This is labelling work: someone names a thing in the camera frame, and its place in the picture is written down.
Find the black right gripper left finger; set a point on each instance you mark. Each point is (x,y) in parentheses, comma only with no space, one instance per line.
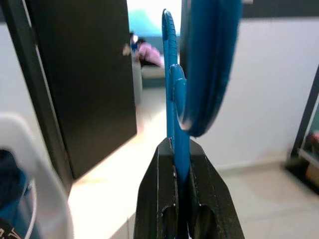
(154,194)

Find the dark wooden door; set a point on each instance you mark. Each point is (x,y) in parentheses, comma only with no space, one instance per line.
(87,74)

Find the black metal shelf frame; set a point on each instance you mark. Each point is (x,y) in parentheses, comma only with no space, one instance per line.
(299,124)

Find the pink bag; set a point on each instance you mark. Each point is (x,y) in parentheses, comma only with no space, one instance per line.
(149,53)

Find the white plastic chair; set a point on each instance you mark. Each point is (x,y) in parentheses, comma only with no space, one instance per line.
(49,174)

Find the blue laundry basket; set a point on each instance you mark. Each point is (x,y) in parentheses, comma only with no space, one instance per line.
(21,211)

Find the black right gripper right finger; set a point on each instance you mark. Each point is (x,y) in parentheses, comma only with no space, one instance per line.
(214,199)

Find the black printed t-shirt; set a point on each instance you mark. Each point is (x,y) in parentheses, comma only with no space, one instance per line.
(6,230)

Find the blue plastic hanger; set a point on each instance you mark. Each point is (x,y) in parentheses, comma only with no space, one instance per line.
(180,112)

